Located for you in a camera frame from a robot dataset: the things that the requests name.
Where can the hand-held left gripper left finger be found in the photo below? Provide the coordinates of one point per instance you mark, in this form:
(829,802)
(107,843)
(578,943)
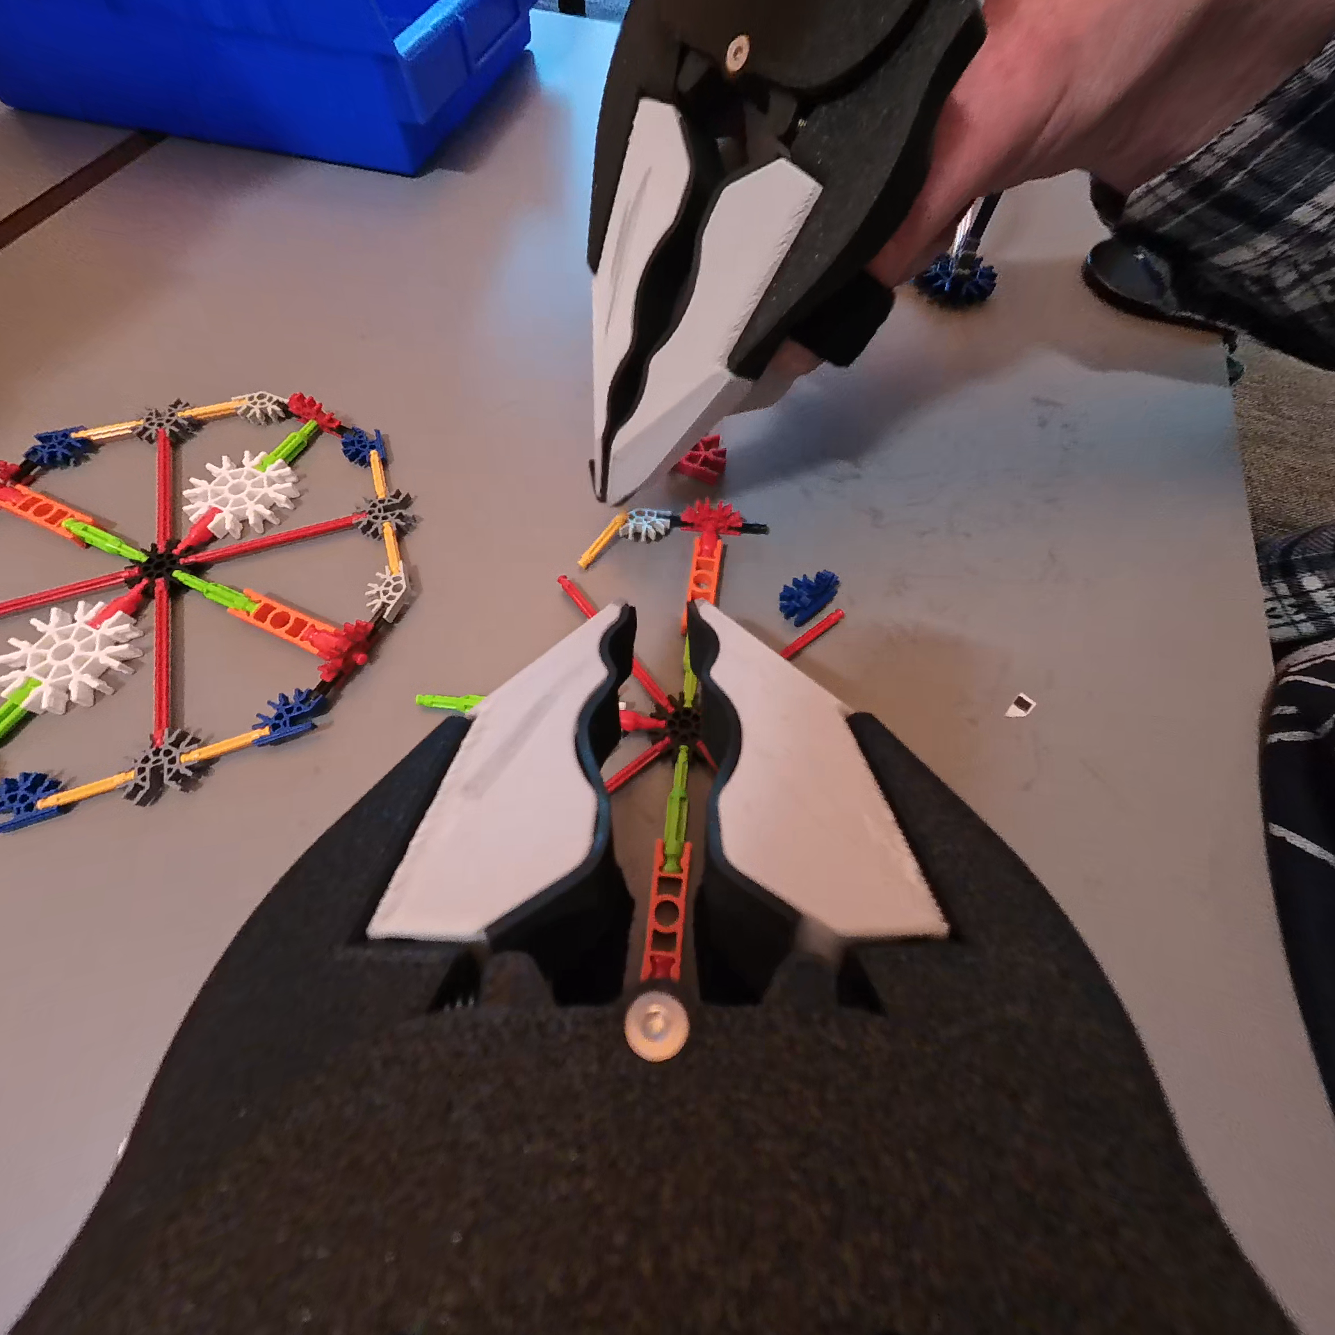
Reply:
(490,824)

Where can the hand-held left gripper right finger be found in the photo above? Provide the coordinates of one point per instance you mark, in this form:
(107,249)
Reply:
(824,824)

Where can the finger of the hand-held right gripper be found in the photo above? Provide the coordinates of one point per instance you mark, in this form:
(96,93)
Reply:
(636,229)
(741,271)

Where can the half-built spoke toy model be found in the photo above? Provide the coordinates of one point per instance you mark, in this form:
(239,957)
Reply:
(681,722)

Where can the green toy rod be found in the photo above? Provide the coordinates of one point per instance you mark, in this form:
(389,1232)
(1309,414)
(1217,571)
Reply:
(689,668)

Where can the red fan connector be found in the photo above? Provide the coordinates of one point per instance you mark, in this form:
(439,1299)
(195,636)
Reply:
(714,517)

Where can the pale grey small connector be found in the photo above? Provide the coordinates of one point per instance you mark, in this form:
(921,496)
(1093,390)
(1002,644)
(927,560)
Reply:
(648,522)

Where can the orange ladder connector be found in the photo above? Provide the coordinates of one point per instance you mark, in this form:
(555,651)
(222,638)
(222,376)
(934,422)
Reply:
(705,579)

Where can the yellow toy rod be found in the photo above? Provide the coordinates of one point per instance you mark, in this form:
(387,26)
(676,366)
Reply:
(603,543)

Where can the person's right hand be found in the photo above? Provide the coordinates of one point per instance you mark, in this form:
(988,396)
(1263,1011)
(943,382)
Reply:
(1075,94)

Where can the small red toy piece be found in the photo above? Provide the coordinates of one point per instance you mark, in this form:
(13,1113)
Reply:
(702,462)

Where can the black chair base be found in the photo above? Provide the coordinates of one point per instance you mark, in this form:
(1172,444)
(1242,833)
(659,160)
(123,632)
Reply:
(1137,282)

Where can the blue ribbed storage bin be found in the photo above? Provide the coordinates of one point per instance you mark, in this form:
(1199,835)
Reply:
(261,74)

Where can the colourful toy wheel model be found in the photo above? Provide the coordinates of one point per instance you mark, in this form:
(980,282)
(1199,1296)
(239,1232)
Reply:
(157,563)

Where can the dark printed t-shirt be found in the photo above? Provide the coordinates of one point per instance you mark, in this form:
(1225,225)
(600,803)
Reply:
(1304,835)

